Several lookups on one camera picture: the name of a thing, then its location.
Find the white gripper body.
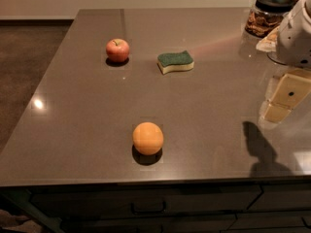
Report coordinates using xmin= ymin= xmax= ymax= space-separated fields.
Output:
xmin=276 ymin=0 xmax=311 ymax=66

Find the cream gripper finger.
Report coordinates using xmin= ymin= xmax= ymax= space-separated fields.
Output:
xmin=262 ymin=69 xmax=311 ymax=123

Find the red apple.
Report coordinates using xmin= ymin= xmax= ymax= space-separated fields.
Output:
xmin=106 ymin=39 xmax=129 ymax=63

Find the clear plastic cup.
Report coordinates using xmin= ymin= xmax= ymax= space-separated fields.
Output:
xmin=267 ymin=27 xmax=285 ymax=65

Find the glass jar with black lid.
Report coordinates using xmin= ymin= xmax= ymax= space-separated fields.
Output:
xmin=245 ymin=0 xmax=294 ymax=38

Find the green and yellow sponge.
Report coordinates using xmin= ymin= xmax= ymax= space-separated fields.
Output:
xmin=157 ymin=50 xmax=194 ymax=75

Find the orange fruit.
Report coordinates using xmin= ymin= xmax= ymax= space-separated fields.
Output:
xmin=132 ymin=122 xmax=164 ymax=155

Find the dark cabinet drawer front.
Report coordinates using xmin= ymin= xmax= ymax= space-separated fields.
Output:
xmin=31 ymin=185 xmax=260 ymax=218

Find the dark drawer handle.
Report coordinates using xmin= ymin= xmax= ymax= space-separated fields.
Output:
xmin=130 ymin=201 xmax=167 ymax=216

